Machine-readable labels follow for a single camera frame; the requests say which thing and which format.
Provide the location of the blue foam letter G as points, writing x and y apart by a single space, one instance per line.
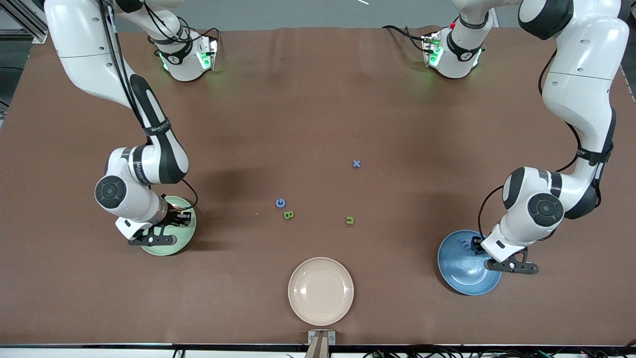
280 203

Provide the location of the brown table cover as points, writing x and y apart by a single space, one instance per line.
318 124

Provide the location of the blue plate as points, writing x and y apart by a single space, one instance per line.
462 273

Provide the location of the cream plate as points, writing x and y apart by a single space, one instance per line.
321 291

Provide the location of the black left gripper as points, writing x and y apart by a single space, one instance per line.
478 244

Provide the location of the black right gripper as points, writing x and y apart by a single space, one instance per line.
173 217

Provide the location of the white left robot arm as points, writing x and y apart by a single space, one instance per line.
576 89

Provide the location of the wooden camera mount bracket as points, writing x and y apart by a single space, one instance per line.
321 343

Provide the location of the silver right arm base bracket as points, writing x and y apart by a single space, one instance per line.
208 54

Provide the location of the aluminium frame extrusion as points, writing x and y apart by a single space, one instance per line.
30 25

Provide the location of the green plate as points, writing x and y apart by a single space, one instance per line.
185 239

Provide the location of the silver left arm base bracket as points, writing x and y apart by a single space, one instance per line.
431 49

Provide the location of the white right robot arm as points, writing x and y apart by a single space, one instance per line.
84 49

